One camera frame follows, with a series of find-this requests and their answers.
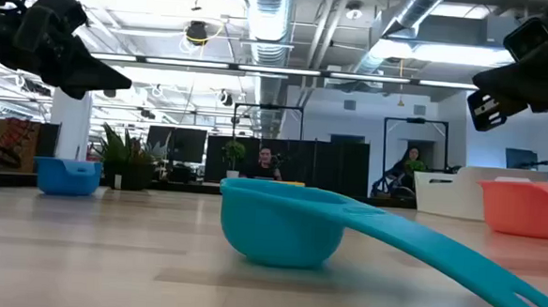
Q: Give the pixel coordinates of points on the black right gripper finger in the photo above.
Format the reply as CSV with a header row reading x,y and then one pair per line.
x,y
490,110
510,81

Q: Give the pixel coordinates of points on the round ceiling fixture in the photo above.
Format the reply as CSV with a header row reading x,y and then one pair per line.
x,y
354,12

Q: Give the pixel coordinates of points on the orange measuring cup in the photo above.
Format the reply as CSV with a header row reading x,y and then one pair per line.
x,y
525,209

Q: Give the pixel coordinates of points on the person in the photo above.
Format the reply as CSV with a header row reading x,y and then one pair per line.
x,y
407,165
264,164

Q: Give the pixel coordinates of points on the black overhead camera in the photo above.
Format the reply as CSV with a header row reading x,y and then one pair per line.
x,y
197,32

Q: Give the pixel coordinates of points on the black computer monitor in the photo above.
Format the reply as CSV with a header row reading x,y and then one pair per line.
x,y
159,143
190,145

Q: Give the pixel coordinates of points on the black metal frame stand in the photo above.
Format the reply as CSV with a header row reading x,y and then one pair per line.
x,y
416,120

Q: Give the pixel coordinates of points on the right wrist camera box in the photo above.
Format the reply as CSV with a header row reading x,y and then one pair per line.
x,y
526,40

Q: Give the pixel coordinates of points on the small tree in white pot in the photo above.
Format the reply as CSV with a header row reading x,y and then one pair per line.
x,y
234,153

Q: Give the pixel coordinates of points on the silver ventilation duct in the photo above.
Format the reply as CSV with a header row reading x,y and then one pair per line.
x,y
268,17

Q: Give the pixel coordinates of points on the patterned wall panel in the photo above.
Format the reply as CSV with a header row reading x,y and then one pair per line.
x,y
16,144

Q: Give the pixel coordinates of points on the white plastic basket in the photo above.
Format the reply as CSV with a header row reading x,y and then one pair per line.
x,y
455,191

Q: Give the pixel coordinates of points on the black room partition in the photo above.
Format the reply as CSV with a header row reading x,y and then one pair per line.
x,y
325,168

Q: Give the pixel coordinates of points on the leafy plant in black pot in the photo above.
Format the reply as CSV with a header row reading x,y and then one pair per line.
x,y
125,164

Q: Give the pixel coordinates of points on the long ceiling light bar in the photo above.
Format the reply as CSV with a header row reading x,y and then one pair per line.
x,y
278,70

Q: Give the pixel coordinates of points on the small green plant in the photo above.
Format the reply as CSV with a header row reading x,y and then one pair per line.
x,y
415,166

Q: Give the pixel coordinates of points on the teal measuring cup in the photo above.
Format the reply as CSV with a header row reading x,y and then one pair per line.
x,y
279,224

